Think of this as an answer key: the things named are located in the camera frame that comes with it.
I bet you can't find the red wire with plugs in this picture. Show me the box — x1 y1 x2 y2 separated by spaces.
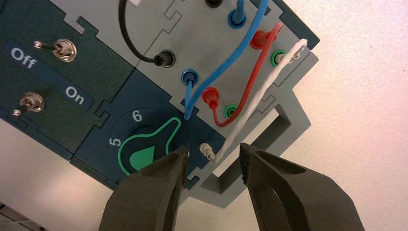
202 22 284 128

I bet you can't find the black wire with plugs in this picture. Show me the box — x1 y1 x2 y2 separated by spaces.
118 0 224 68

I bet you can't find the black knob with green pointer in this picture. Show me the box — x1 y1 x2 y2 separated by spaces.
117 116 183 177

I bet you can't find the white wire with plugs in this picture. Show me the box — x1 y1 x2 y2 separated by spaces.
199 38 309 164

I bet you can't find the green banana socket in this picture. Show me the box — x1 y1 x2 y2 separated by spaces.
224 104 239 119
270 49 288 67

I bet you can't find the metal toggle switch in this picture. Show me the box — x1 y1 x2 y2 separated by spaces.
13 92 45 118
33 38 77 63

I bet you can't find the grey and blue task box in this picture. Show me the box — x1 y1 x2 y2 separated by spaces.
0 0 320 209

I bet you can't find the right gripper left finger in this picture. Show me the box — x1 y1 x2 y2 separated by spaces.
99 146 191 231

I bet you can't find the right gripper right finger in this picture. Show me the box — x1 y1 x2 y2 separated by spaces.
240 142 366 231

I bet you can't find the blue wire with plugs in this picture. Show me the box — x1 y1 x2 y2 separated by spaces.
180 0 271 121

